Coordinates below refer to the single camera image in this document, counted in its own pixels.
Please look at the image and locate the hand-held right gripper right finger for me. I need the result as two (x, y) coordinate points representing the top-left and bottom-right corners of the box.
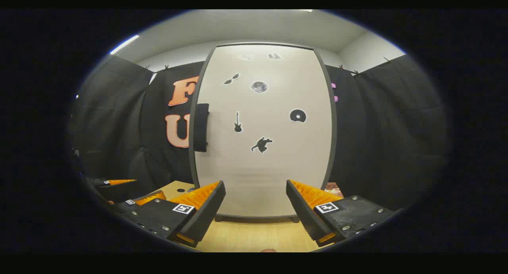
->
(286, 179), (394, 248)

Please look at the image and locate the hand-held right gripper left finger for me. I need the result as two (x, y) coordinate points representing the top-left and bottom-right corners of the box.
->
(125, 181), (226, 248)

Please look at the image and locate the white cabinet door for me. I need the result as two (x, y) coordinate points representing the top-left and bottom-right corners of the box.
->
(194, 45), (333, 218)

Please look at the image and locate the black door handle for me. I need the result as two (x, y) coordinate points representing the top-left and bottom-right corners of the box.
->
(194, 103), (210, 152)

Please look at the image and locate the grey cabinet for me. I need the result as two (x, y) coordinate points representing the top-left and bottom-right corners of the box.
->
(189, 42), (338, 224)

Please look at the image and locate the red white book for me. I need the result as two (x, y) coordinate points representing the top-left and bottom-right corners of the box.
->
(324, 181), (344, 199)

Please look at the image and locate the black backdrop cloth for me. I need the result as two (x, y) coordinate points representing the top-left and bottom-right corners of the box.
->
(68, 54), (451, 212)

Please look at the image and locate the long ceiling light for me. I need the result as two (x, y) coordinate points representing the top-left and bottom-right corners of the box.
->
(110, 35), (140, 55)

